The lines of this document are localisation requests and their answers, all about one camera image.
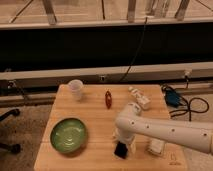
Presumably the red chili pepper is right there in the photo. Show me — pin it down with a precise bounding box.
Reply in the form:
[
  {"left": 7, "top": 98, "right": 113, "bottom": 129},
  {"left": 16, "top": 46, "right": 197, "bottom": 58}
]
[{"left": 105, "top": 91, "right": 112, "bottom": 109}]

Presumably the black office chair base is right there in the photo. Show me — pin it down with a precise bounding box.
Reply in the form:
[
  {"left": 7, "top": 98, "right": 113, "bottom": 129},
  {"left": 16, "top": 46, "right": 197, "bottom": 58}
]
[{"left": 0, "top": 108, "right": 22, "bottom": 155}]

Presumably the black hanging cable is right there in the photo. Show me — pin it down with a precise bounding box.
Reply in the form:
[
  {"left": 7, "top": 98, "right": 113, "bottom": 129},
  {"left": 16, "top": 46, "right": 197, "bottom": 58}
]
[{"left": 119, "top": 16, "right": 149, "bottom": 82}]

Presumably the wooden table board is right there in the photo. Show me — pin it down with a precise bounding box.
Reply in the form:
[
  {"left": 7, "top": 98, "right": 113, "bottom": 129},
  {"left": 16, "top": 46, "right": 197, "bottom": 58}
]
[{"left": 34, "top": 84, "right": 187, "bottom": 171}]

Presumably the blue power box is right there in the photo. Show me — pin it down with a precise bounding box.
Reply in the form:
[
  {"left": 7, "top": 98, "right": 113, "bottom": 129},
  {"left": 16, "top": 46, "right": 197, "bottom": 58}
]
[{"left": 165, "top": 91, "right": 180, "bottom": 107}]

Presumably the white plastic bottle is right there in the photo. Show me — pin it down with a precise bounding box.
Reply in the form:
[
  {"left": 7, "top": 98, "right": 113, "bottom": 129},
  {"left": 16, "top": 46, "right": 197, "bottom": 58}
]
[{"left": 129, "top": 86, "right": 151, "bottom": 110}]

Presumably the black floor cable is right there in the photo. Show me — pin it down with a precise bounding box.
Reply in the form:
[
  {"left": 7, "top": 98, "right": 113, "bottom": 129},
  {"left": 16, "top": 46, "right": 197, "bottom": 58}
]
[{"left": 161, "top": 84, "right": 211, "bottom": 122}]

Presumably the green bowl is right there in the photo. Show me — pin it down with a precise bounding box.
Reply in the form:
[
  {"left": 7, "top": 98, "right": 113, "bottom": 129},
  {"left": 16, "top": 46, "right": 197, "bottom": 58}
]
[{"left": 50, "top": 118, "right": 88, "bottom": 154}]

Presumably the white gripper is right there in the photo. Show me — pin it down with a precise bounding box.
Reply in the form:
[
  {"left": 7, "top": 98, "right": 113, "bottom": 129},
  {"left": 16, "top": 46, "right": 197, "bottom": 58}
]
[{"left": 113, "top": 129, "right": 136, "bottom": 154}]

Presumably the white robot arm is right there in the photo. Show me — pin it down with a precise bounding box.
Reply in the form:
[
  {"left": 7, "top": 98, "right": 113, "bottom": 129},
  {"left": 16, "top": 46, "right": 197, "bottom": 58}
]
[{"left": 115, "top": 102, "right": 213, "bottom": 155}]

